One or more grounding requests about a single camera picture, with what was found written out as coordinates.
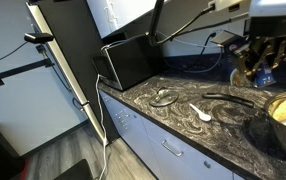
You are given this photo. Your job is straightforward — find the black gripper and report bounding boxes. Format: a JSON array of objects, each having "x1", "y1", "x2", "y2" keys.
[{"x1": 235, "y1": 14, "x2": 286, "y2": 78}]

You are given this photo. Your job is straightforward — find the blue pasta box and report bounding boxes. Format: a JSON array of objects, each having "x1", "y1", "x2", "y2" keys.
[{"x1": 211, "y1": 29, "x2": 278, "y2": 89}]

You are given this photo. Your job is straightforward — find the round glass pot lid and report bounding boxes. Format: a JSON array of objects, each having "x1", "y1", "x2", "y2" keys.
[{"x1": 148, "y1": 87, "x2": 180, "y2": 108}]

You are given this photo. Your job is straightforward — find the white plastic spoon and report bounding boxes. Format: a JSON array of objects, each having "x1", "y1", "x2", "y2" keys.
[{"x1": 188, "y1": 102, "x2": 213, "y2": 123}]

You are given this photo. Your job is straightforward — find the black steel microwave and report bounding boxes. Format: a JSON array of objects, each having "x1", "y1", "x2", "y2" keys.
[{"x1": 91, "y1": 32, "x2": 167, "y2": 92}]

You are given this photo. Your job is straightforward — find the blue cabinet front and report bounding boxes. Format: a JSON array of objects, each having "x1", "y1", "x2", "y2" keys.
[
  {"x1": 98, "y1": 89, "x2": 164, "y2": 180},
  {"x1": 141, "y1": 116, "x2": 237, "y2": 180}
]

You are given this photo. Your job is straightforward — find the black refrigerator silver edge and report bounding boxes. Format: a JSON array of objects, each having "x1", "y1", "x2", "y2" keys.
[{"x1": 25, "y1": 0, "x2": 121, "y2": 146}]

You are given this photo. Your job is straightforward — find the black power cord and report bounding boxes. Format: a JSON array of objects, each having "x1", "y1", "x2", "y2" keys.
[{"x1": 164, "y1": 32, "x2": 225, "y2": 75}]

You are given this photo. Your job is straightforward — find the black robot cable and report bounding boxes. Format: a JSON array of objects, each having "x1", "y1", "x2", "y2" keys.
[
  {"x1": 169, "y1": 16, "x2": 251, "y2": 39},
  {"x1": 147, "y1": 0, "x2": 217, "y2": 47}
]

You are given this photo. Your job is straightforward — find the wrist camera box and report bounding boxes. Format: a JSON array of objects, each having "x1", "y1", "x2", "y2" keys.
[{"x1": 208, "y1": 0, "x2": 251, "y2": 13}]

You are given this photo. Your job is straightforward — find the white cable at outlet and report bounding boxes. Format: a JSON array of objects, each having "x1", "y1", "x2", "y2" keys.
[{"x1": 100, "y1": 30, "x2": 225, "y2": 52}]

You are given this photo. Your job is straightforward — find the silver drawer handle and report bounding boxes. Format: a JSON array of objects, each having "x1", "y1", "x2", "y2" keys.
[
  {"x1": 114, "y1": 109, "x2": 131, "y2": 119},
  {"x1": 161, "y1": 139, "x2": 184, "y2": 158}
]

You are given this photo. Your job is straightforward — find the white hanging floor cable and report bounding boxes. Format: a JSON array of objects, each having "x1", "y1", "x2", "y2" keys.
[{"x1": 94, "y1": 73, "x2": 112, "y2": 180}]

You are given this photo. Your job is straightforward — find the black external camera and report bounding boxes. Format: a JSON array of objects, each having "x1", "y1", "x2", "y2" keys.
[{"x1": 23, "y1": 32, "x2": 55, "y2": 45}]

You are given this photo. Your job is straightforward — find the black camera cable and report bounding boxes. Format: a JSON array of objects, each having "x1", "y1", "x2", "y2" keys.
[{"x1": 0, "y1": 41, "x2": 29, "y2": 70}]

